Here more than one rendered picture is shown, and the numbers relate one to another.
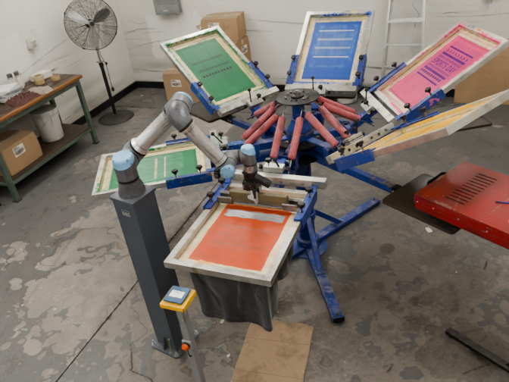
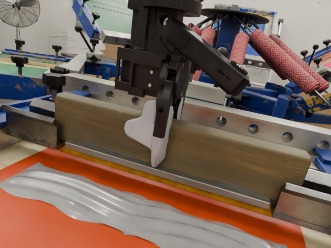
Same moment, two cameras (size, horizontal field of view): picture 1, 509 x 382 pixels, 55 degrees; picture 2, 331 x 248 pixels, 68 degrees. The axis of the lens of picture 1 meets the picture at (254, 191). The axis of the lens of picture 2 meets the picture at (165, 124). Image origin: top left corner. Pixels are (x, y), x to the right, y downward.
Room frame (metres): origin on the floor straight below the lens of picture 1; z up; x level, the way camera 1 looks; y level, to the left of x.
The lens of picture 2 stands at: (2.08, 0.05, 1.16)
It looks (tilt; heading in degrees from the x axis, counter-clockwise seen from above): 18 degrees down; 348
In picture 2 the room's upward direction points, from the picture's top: 10 degrees clockwise
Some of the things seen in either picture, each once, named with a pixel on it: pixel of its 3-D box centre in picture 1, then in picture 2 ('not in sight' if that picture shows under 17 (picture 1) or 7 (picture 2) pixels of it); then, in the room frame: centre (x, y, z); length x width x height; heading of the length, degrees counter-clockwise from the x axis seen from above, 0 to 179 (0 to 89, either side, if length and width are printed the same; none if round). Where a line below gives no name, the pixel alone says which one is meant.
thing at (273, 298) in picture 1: (281, 271); not in sight; (2.07, -0.09, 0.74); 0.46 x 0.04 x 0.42; 155
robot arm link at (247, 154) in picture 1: (248, 154); not in sight; (2.41, 0.01, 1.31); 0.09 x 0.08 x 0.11; 82
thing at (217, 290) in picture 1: (229, 295); not in sight; (1.94, 0.20, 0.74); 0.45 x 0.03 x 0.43; 65
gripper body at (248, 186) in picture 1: (251, 179); (160, 51); (2.41, 0.01, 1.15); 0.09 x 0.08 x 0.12; 64
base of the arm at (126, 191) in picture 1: (129, 184); not in sight; (2.36, 0.67, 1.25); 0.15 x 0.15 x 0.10
